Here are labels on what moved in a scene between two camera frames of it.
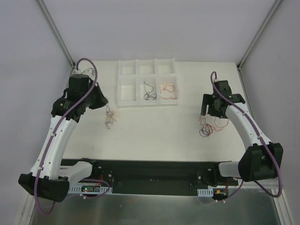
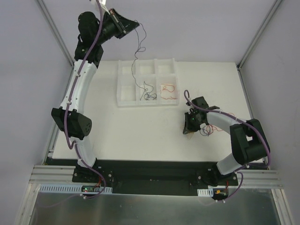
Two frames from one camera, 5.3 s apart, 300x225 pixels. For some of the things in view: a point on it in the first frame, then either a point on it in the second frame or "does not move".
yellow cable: (113, 112) → (189, 134)
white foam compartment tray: (147, 82) does not move
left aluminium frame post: (57, 33) does not move
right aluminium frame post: (274, 8) does not move
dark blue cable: (148, 89) does not move
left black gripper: (100, 98) → (119, 26)
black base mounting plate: (190, 177) does not move
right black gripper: (206, 106) → (187, 123)
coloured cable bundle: (206, 131) does not move
